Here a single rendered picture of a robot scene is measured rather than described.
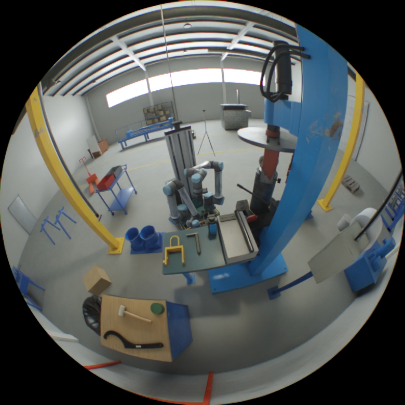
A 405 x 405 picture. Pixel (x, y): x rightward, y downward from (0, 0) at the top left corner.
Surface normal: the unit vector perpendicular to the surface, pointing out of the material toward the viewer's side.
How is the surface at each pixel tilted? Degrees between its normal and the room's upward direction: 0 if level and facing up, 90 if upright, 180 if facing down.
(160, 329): 0
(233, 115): 90
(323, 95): 90
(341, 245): 90
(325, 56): 90
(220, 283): 0
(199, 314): 0
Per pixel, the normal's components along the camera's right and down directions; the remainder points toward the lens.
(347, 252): -0.99, 0.17
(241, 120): 0.04, 0.69
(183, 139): 0.51, 0.55
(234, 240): -0.11, -0.72
